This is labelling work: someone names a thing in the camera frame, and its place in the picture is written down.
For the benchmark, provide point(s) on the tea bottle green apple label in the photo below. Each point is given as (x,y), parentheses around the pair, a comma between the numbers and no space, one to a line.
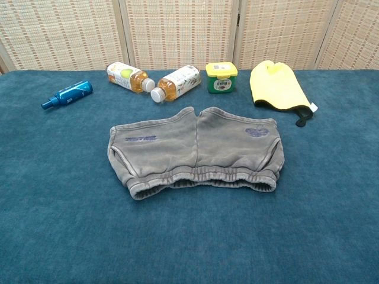
(124,75)

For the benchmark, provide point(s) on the tea bottle leaf print label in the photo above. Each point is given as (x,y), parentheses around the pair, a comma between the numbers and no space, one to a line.
(180,81)

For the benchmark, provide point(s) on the green jar yellow lid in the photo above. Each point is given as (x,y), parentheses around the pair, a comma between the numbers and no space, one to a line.
(222,84)

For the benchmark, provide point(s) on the grey shorts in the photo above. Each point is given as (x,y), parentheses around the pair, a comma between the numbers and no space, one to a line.
(192,148)

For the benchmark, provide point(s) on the yellow cleaning mitt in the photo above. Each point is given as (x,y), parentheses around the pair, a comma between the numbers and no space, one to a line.
(275,85)

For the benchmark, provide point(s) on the blue spray bottle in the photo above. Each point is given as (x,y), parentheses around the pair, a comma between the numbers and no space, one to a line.
(71,93)

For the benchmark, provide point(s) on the woven bamboo folding screen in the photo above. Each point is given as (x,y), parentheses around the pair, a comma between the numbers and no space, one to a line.
(177,29)

